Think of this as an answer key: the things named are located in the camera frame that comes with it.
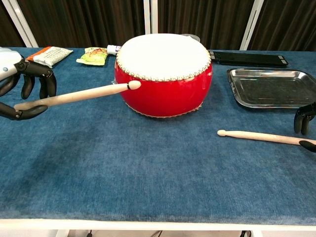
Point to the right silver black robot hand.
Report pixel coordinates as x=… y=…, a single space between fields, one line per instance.
x=306 y=116

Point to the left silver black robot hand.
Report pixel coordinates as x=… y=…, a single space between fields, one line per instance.
x=14 y=65

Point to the plain wooden drumstick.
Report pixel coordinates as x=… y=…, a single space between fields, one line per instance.
x=259 y=136

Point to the stainless steel tray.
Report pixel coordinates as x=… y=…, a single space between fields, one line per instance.
x=269 y=89

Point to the red drum with white skin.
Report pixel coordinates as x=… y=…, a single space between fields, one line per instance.
x=168 y=98

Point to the orange and white snack packet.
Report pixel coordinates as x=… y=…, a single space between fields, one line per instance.
x=49 y=55

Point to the dark brown curtain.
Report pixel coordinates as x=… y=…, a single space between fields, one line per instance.
x=202 y=17
x=286 y=19
x=86 y=22
x=7 y=29

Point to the green yellow snack bag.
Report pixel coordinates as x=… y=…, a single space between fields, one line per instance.
x=92 y=56

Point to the black flat bar grey pads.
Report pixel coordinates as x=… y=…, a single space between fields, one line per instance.
x=247 y=58

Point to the white purple toothpaste tube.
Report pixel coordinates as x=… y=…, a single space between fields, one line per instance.
x=112 y=50

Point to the blue table cloth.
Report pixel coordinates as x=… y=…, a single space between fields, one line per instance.
x=153 y=172

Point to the white frame post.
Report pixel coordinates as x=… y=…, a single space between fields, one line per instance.
x=251 y=22
x=150 y=17
x=21 y=24

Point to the white table frame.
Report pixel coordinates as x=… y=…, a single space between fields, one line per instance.
x=153 y=225

